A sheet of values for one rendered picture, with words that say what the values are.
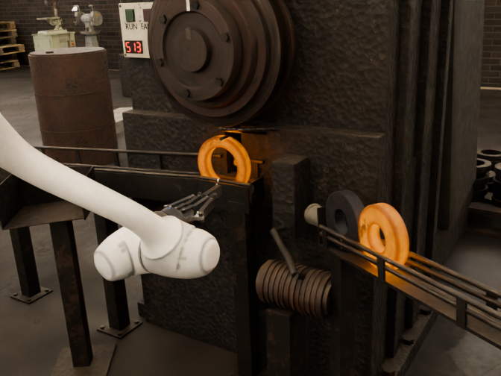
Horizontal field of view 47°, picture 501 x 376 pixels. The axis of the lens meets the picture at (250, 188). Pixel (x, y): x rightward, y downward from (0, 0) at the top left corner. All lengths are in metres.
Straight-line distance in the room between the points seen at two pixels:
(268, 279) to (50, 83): 3.20
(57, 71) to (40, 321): 2.34
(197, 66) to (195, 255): 0.63
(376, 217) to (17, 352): 1.57
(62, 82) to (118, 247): 3.27
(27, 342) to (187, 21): 1.44
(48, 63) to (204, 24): 2.98
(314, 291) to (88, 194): 0.69
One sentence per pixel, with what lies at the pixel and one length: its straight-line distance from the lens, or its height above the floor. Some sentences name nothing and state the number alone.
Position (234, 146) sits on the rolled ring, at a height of 0.82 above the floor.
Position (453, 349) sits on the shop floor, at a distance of 2.28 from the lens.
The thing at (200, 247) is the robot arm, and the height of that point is 0.78.
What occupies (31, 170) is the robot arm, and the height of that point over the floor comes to 0.97.
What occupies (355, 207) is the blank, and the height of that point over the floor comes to 0.76.
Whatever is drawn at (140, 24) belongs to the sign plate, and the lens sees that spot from 2.03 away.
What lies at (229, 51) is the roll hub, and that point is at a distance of 1.55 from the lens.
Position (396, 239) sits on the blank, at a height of 0.75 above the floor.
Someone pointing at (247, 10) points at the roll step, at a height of 1.22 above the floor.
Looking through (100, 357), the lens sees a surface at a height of 0.01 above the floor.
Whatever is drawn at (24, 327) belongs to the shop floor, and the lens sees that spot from 2.57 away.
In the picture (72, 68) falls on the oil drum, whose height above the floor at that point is 0.78.
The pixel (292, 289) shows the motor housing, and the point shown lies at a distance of 1.57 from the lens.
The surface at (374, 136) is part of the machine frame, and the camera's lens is 1.60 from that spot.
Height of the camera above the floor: 1.27
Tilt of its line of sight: 19 degrees down
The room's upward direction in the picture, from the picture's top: 2 degrees counter-clockwise
